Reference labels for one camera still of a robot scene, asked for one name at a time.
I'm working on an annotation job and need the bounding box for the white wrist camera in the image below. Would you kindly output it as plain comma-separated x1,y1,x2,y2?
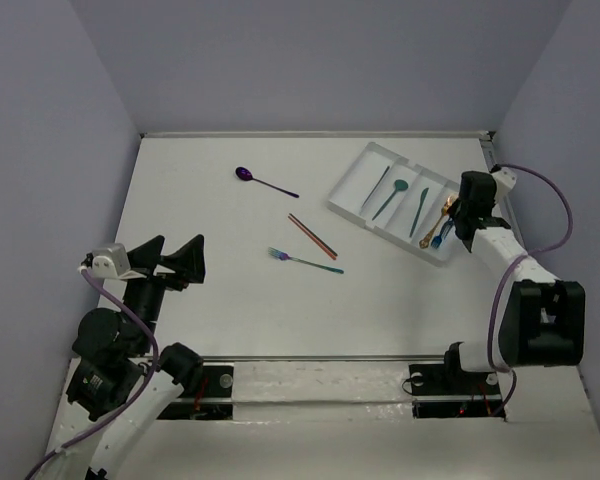
79,243,144,281
490,164,517,203

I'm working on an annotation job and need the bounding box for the iridescent metal fork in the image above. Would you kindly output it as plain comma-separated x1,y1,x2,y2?
267,247,344,275

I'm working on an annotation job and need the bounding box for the blue metal fork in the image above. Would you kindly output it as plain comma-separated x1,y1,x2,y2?
430,219,454,249

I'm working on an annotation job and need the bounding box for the teal plastic knife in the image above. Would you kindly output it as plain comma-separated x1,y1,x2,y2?
409,187,429,238

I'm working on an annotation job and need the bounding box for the teal plastic spoon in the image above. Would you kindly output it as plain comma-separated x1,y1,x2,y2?
372,179,409,220

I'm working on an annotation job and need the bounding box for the dark red chopstick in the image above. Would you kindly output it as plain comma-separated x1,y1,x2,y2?
287,215,335,261

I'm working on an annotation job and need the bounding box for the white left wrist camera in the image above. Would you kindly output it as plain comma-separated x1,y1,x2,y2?
79,243,144,281

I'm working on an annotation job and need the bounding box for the orange chopstick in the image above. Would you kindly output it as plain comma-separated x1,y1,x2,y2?
288,213,339,259

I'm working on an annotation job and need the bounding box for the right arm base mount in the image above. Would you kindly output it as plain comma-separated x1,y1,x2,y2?
401,363,506,419

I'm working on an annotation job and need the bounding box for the white foam front board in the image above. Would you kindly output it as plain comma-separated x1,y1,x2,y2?
39,354,600,480

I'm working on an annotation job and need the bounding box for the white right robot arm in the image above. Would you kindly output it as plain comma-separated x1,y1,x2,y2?
440,167,586,392

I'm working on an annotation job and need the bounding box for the gold metal fork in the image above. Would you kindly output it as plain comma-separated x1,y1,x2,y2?
418,195,457,249

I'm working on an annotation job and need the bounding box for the dark teal chopstick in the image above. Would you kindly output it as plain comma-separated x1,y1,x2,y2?
360,166,391,213

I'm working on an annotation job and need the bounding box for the white divided utensil tray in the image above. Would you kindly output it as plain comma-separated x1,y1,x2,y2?
327,142,459,266

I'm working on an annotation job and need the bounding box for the purple metal spoon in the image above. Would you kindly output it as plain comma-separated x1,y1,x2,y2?
235,166,299,198

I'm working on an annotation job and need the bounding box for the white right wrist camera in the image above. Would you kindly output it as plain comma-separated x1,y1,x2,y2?
490,164,517,203

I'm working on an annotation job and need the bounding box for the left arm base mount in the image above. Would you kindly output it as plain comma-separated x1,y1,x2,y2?
159,363,234,421

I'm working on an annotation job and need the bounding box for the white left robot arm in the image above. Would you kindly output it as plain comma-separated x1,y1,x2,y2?
36,235,206,479

